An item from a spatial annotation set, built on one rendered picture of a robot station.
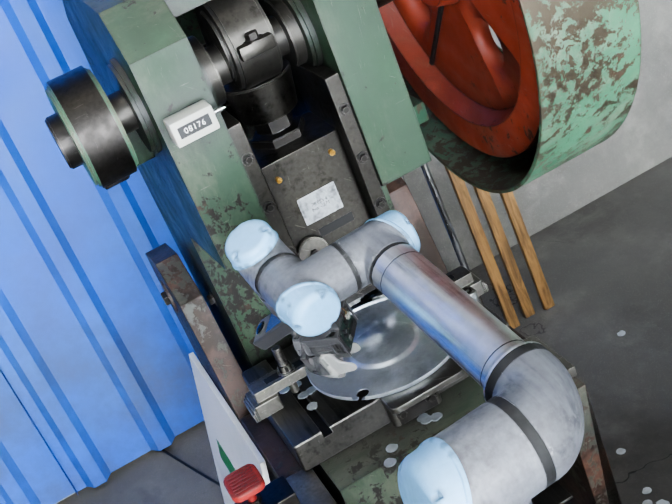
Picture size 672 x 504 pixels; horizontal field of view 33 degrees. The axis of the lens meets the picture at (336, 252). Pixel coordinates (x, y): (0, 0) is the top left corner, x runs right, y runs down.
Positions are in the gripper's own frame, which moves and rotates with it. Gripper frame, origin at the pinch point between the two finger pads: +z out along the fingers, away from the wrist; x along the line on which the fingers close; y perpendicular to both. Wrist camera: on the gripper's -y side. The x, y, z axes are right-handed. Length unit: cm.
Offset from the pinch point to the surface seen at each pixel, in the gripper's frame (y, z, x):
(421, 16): 9, -10, 70
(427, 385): 11.6, 10.0, 2.1
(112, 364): -114, 74, 58
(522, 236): -8, 101, 106
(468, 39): 22, -15, 56
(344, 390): -3.5, 9.8, 2.4
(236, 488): -17.5, 5.6, -17.2
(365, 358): -1.5, 11.6, 9.7
